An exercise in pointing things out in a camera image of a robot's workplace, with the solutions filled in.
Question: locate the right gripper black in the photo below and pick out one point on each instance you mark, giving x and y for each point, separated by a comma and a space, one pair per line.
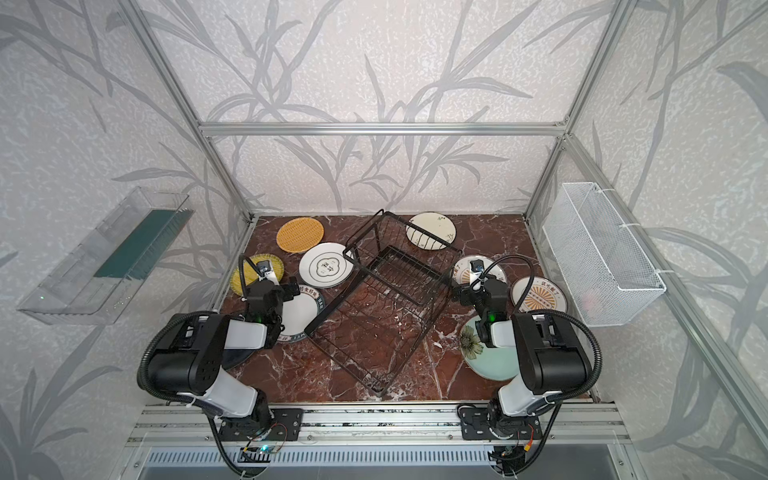
480, 294

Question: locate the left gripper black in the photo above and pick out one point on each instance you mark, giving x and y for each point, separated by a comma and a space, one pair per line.
274, 297

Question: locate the sunburst plate teal rim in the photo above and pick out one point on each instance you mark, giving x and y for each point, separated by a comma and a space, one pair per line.
462, 270

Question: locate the cream plate with plum blossoms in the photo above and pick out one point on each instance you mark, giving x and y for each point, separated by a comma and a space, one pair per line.
431, 231

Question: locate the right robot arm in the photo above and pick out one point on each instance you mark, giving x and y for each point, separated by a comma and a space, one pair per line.
558, 356

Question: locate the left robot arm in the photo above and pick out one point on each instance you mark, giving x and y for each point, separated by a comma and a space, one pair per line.
184, 362

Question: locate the white plate dark green rim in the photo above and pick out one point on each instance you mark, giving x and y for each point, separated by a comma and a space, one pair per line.
299, 312

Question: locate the light green flower plate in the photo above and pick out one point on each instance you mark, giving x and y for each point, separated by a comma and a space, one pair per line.
497, 364

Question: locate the dark blue plate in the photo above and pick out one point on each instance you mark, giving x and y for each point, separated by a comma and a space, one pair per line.
232, 358

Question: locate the white plate cloud emblem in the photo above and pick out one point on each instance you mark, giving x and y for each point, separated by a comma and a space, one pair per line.
325, 266

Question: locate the orange woven round plate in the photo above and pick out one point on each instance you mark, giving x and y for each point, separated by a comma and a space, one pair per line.
300, 235

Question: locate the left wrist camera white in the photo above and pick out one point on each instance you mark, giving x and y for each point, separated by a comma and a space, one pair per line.
265, 271

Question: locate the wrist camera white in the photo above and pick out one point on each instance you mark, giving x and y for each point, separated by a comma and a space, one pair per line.
265, 271
476, 269

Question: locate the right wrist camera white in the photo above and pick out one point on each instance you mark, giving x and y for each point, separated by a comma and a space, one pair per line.
476, 269

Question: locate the black wire dish rack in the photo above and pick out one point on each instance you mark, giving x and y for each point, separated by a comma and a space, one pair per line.
396, 293

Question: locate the white wire mesh basket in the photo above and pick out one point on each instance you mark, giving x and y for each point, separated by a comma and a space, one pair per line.
610, 278

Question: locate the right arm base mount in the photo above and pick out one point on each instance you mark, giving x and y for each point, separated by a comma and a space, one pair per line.
487, 422

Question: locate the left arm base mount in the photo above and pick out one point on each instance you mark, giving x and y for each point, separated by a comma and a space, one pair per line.
282, 424

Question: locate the aluminium front rail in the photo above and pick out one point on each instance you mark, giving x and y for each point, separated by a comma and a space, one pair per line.
369, 424

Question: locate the clear plastic wall tray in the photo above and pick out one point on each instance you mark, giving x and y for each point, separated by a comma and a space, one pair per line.
95, 283

